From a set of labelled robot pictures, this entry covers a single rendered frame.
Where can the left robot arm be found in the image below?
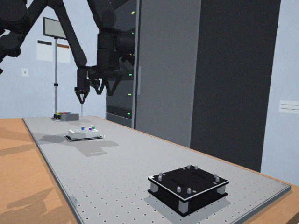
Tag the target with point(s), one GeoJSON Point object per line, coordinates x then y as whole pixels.
{"type": "Point", "coordinates": [9, 43]}

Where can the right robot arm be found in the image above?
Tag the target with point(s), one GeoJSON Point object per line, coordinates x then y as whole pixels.
{"type": "Point", "coordinates": [14, 17]}

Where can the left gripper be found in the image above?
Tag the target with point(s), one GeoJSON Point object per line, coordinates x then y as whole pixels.
{"type": "Point", "coordinates": [78, 90]}

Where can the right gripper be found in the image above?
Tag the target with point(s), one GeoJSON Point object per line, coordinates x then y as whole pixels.
{"type": "Point", "coordinates": [104, 71]}

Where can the white grid rack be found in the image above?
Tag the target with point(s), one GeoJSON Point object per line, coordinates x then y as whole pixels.
{"type": "Point", "coordinates": [79, 134]}

